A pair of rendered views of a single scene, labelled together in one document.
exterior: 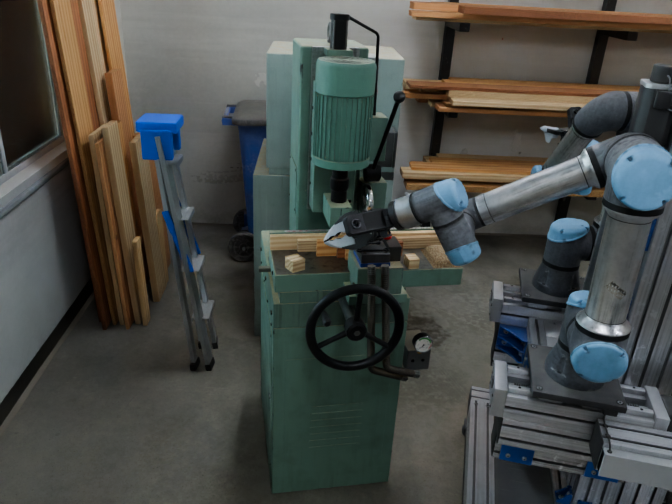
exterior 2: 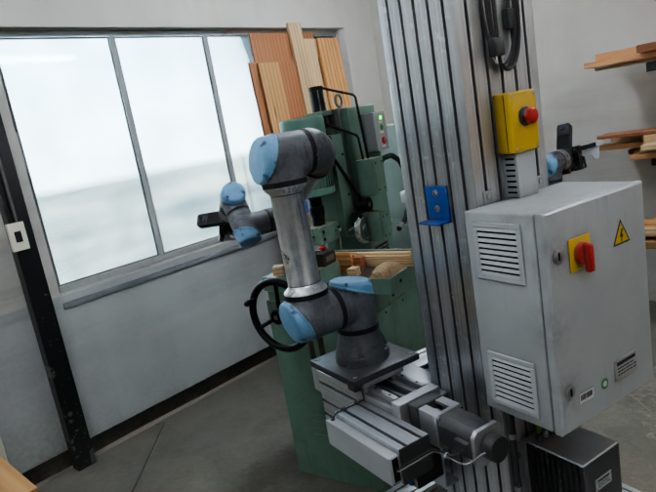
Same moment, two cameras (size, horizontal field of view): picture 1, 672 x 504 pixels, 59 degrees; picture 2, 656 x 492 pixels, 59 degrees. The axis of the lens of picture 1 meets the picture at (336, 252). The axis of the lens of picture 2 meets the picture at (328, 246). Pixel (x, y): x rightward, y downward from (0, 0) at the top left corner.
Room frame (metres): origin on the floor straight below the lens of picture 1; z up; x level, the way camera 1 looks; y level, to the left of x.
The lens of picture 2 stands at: (0.22, -1.75, 1.46)
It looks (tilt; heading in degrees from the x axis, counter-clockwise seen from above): 12 degrees down; 48
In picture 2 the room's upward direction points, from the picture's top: 10 degrees counter-clockwise
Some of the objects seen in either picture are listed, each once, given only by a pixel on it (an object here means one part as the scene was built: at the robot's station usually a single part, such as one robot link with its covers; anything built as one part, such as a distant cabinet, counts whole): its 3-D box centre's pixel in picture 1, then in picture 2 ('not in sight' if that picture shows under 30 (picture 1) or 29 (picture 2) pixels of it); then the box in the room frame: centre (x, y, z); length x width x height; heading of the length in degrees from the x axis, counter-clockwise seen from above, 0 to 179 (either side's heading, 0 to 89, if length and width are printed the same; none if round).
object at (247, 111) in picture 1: (276, 180); not in sight; (3.69, 0.42, 0.48); 0.64 x 0.54 x 0.97; 96
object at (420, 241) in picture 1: (386, 242); (360, 261); (1.82, -0.17, 0.92); 0.60 x 0.02 x 0.04; 102
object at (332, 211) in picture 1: (337, 211); (324, 234); (1.81, 0.00, 1.03); 0.14 x 0.07 x 0.09; 12
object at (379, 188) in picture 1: (371, 195); (377, 225); (2.00, -0.11, 1.02); 0.09 x 0.07 x 0.12; 102
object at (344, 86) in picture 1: (343, 113); (307, 157); (1.79, 0.00, 1.35); 0.18 x 0.18 x 0.31
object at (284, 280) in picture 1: (367, 271); (330, 280); (1.70, -0.10, 0.87); 0.61 x 0.30 x 0.06; 102
